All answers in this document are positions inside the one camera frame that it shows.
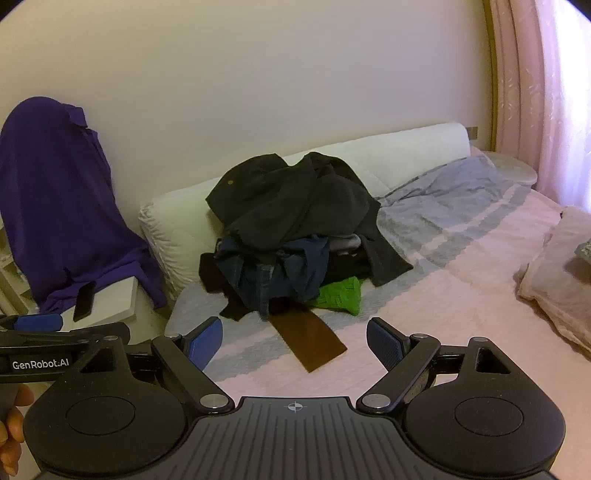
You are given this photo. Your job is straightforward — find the person's left hand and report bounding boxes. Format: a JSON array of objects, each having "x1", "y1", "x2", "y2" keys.
[{"x1": 0, "y1": 383, "x2": 36, "y2": 477}]

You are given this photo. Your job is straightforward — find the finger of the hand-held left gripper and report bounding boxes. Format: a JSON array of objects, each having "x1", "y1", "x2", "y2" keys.
[
  {"x1": 0, "y1": 314, "x2": 64, "y2": 332},
  {"x1": 69, "y1": 322, "x2": 131, "y2": 344}
]

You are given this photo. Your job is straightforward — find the black cloth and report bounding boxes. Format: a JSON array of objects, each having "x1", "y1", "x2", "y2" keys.
[{"x1": 199, "y1": 251, "x2": 260, "y2": 322}]

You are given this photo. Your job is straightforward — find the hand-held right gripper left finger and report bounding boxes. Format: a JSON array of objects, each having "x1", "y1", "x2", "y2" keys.
[{"x1": 55, "y1": 318, "x2": 234, "y2": 415}]

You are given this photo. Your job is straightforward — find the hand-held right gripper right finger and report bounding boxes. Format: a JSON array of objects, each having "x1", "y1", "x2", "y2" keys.
[{"x1": 356, "y1": 318, "x2": 522, "y2": 414}]

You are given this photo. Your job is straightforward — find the round white side table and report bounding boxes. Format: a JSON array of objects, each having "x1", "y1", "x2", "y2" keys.
[{"x1": 482, "y1": 150, "x2": 539, "y2": 188}]

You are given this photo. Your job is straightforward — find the black phone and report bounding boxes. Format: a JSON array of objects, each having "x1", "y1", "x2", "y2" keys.
[{"x1": 72, "y1": 281, "x2": 97, "y2": 322}]

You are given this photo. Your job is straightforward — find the navy blue garment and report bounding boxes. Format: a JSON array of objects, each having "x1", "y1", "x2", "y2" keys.
[{"x1": 215, "y1": 234, "x2": 331, "y2": 320}]

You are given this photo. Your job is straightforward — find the white slatted furniture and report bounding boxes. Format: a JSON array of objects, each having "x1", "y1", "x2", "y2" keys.
[{"x1": 0, "y1": 217, "x2": 42, "y2": 319}]

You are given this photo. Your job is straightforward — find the white bedside table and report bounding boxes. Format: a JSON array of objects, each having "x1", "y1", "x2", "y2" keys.
[{"x1": 59, "y1": 277, "x2": 172, "y2": 343}]

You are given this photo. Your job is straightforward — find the white quilted bolster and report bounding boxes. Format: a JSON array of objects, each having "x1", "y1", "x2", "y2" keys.
[{"x1": 139, "y1": 121, "x2": 472, "y2": 301}]

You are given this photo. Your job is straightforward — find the brown cloth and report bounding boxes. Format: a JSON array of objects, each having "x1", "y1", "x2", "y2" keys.
[{"x1": 269, "y1": 307, "x2": 348, "y2": 374}]

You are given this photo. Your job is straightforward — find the purple shirt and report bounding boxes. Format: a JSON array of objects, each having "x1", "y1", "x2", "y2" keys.
[{"x1": 0, "y1": 97, "x2": 168, "y2": 313}]

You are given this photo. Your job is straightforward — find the grey garment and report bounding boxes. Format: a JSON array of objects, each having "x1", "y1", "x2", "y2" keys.
[{"x1": 329, "y1": 233, "x2": 362, "y2": 256}]

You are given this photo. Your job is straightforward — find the green knitted garment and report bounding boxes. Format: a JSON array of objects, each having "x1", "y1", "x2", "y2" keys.
[{"x1": 308, "y1": 276, "x2": 363, "y2": 317}]

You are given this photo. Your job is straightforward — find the black garment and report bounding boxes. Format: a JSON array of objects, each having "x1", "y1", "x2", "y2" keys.
[{"x1": 205, "y1": 151, "x2": 414, "y2": 287}]

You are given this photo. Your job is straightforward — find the beige pillow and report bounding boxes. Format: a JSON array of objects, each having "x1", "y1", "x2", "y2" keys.
[{"x1": 515, "y1": 205, "x2": 591, "y2": 361}]

